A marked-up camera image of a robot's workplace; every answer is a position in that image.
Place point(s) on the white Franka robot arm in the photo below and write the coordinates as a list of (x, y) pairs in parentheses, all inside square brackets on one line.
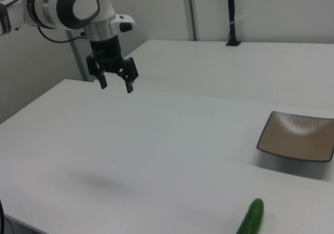
[(49, 4)]

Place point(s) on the green cucumber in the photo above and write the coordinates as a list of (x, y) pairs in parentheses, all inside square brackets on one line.
[(251, 219)]

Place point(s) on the black pole with base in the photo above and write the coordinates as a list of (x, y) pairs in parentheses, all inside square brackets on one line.
[(231, 9)]

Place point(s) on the square brown ceramic plate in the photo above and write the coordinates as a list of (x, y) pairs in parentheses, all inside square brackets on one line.
[(295, 137)]

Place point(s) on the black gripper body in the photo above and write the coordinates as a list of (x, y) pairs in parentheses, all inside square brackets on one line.
[(105, 49)]

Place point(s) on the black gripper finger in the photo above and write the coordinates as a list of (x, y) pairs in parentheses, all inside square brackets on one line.
[(96, 68), (130, 70)]

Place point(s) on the grey metal wall post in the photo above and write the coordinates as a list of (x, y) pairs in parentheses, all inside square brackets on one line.
[(189, 12), (78, 59)]

